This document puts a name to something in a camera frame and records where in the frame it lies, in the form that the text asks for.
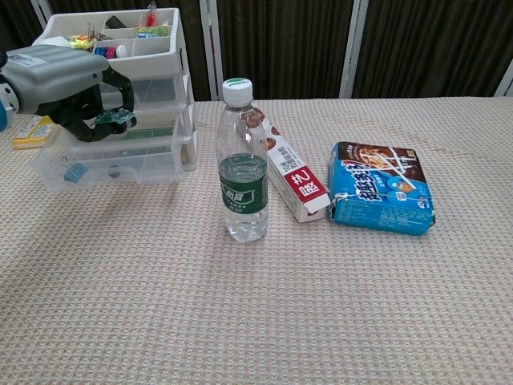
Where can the white plastic drawer organizer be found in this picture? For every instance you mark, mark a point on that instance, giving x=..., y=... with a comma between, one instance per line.
x=160, y=64

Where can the dark pleated curtain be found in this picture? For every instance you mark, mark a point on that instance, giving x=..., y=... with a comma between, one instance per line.
x=280, y=48

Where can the white partition post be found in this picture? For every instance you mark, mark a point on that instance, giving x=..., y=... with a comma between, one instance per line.
x=40, y=12
x=352, y=48
x=505, y=80
x=211, y=48

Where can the green yellow packet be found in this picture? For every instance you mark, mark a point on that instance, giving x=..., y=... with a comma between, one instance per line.
x=153, y=31

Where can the left white blue robot arm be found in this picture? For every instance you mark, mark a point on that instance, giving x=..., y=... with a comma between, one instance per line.
x=7, y=96

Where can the yellow cardboard box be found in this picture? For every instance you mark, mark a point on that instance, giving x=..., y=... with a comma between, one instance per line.
x=34, y=138

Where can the small green circuit board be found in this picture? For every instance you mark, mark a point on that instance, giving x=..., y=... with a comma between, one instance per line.
x=114, y=116

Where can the stack of colourful magnets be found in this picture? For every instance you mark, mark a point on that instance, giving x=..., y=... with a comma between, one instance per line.
x=105, y=52

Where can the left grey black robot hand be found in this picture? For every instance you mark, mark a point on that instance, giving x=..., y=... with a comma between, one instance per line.
x=52, y=76

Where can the red item in clear bag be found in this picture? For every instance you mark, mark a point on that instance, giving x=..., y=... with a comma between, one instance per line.
x=152, y=18

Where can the beige woven tablecloth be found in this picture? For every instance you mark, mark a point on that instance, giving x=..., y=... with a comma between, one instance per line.
x=256, y=313

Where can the clear drawer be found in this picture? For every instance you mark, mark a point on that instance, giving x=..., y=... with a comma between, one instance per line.
x=96, y=160
x=164, y=171
x=156, y=90

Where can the clear top drawer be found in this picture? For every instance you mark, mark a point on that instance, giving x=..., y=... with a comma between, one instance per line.
x=156, y=90

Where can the yellow candy wrapper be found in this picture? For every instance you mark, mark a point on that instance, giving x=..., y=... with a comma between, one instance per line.
x=80, y=41

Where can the red white toothpaste box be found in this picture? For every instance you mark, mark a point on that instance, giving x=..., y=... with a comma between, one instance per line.
x=298, y=184

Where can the metal binder clips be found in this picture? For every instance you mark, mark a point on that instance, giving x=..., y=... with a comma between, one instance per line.
x=94, y=31

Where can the blue cookie package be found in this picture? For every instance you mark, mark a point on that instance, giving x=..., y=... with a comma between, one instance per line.
x=380, y=192

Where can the blue binder clip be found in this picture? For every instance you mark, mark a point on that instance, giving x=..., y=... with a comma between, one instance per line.
x=75, y=173

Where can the beige block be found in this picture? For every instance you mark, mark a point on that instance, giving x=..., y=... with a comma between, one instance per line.
x=185, y=151

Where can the small black round part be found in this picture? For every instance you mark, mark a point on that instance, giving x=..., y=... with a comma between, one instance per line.
x=114, y=172

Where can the clear bottom drawer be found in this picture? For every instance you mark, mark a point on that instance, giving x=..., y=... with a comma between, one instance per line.
x=164, y=171

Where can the clear green-label water bottle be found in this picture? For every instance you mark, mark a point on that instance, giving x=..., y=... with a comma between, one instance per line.
x=243, y=184

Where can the small black block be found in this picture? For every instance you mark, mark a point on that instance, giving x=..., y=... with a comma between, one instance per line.
x=116, y=21

